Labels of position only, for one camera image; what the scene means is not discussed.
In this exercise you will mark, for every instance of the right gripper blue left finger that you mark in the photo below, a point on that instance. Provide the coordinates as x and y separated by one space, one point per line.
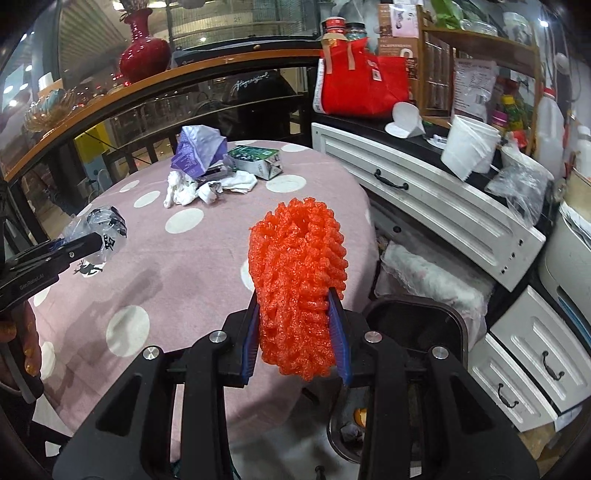
250 345

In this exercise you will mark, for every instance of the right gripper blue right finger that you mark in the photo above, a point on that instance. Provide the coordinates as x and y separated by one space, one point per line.
339 338

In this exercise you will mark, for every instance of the orange foam fruit net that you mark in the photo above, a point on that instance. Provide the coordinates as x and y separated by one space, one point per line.
296 255

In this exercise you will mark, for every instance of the clear plastic wrap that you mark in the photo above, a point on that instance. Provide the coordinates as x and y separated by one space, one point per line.
108 223

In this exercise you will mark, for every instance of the orange peel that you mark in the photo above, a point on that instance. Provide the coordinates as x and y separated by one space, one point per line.
360 417

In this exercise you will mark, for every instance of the black trash bin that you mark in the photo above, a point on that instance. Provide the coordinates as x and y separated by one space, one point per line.
390 343

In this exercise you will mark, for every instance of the left hand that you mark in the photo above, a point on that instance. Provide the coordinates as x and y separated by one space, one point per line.
21 353

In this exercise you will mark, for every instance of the pink polka dot tablecloth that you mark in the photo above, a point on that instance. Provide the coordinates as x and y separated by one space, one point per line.
181 271

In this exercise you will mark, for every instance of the white drawer cabinet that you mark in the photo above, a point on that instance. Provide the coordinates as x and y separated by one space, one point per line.
477 225

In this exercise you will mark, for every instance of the white crumpled tissue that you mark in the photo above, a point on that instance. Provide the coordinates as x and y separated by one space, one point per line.
183 190

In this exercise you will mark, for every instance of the green white carton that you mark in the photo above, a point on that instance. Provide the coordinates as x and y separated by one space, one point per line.
262 162

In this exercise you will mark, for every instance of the purple plastic snack bag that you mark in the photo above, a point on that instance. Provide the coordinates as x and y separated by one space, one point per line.
199 146

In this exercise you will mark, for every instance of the white paper cone cup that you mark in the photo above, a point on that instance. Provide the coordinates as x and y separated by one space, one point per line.
407 121

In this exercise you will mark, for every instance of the white lower drawer unit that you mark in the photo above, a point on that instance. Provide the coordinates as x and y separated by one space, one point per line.
531 364

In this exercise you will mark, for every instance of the red gift bag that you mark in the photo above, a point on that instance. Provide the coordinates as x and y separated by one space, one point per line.
354 82

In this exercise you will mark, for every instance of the clear plastic bag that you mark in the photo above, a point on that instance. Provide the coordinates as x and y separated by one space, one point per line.
522 183

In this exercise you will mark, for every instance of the red ceramic vase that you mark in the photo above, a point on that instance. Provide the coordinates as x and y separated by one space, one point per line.
146 55

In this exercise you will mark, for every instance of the wooden curved railing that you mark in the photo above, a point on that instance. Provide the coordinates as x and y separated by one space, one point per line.
146 89

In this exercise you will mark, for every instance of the wooden shelf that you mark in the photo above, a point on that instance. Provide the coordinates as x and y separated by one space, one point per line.
465 72

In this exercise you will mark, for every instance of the white plastic jug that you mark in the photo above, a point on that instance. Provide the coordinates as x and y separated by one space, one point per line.
549 134

